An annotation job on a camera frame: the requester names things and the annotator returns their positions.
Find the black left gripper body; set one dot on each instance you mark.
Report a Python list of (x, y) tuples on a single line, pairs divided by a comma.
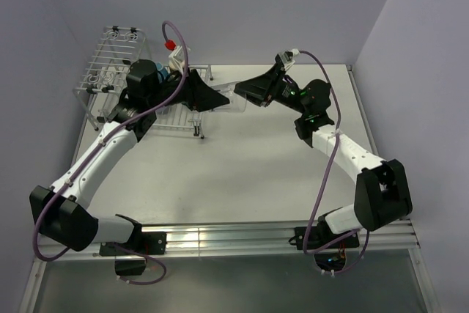
[(167, 89)]

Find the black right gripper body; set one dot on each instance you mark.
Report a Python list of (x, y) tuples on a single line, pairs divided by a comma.
[(286, 93)]

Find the blue ceramic mug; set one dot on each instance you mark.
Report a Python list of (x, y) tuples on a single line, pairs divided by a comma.
[(162, 72)]

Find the clear glass cup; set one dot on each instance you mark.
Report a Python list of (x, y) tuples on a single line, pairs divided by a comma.
[(237, 103)]

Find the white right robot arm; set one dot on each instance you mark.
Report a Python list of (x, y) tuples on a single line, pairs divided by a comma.
[(382, 194)]

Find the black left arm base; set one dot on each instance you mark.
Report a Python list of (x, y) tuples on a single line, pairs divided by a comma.
[(146, 245)]

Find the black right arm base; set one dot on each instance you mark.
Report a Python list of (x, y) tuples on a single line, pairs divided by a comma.
[(325, 261)]

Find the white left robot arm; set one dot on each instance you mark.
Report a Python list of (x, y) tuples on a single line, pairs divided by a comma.
[(60, 210)]

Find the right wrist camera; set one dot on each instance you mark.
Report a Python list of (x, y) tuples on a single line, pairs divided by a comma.
[(286, 59)]

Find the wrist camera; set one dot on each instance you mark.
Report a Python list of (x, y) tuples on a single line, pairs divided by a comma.
[(176, 56), (286, 59)]

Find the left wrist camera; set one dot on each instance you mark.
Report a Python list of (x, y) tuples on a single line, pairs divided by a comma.
[(176, 56)]

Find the white wire dish rack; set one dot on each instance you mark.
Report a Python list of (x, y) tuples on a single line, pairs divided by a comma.
[(119, 79)]

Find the aluminium mounting rail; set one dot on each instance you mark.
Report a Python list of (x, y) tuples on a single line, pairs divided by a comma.
[(244, 267)]

